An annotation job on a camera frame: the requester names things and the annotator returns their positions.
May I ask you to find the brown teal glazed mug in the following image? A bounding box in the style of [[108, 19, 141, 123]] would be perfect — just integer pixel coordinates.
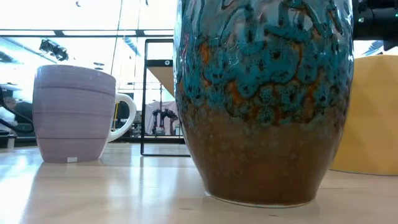
[[173, 0, 355, 208]]

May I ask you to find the purple mug white handle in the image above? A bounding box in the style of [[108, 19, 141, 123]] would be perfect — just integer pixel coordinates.
[[32, 64, 137, 164]]

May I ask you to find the yellow orange mug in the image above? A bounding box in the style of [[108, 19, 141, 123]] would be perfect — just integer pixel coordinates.
[[329, 54, 398, 177]]

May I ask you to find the black ceiling fixture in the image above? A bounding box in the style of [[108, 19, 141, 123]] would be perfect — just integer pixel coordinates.
[[39, 39, 70, 62]]

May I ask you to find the person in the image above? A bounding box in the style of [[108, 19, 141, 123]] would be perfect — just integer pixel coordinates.
[[0, 96, 19, 128]]

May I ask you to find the wooden shelf with black frame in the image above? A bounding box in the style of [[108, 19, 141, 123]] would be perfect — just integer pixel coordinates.
[[140, 38, 191, 157]]

